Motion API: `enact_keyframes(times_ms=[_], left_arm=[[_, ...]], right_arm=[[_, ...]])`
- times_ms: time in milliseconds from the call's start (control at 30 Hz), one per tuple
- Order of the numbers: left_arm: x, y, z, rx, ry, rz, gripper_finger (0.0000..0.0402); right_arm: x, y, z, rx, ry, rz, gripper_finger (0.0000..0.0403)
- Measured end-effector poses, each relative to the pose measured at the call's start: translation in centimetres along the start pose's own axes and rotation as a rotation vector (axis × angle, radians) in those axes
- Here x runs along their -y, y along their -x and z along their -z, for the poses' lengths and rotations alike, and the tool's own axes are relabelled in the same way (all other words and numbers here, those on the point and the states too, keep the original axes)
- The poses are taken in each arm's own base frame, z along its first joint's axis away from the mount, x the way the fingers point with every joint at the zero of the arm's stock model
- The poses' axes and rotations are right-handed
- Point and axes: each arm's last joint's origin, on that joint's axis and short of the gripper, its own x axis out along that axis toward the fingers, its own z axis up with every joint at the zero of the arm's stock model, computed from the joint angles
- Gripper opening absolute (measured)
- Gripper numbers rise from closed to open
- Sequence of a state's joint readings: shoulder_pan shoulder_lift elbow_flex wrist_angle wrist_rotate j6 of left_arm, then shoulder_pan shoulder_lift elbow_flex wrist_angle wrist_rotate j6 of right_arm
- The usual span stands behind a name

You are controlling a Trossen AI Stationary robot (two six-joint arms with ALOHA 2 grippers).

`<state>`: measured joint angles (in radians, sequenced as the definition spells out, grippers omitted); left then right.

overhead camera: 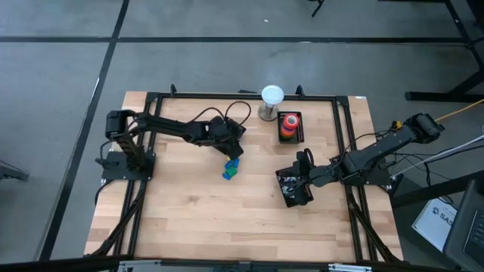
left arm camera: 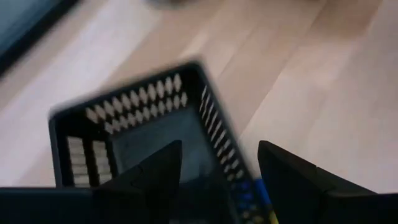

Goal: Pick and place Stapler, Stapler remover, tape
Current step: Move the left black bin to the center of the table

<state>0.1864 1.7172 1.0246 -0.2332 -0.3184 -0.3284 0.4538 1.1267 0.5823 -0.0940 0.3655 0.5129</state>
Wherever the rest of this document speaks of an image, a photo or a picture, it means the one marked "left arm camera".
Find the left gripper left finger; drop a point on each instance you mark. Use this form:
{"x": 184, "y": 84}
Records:
{"x": 158, "y": 171}

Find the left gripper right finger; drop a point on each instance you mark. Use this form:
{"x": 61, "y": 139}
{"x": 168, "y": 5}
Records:
{"x": 289, "y": 174}

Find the blue stapler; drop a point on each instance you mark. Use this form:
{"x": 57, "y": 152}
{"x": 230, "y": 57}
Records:
{"x": 261, "y": 189}

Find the black plastic basket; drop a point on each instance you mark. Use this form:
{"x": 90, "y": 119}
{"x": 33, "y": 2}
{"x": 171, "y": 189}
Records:
{"x": 59, "y": 140}

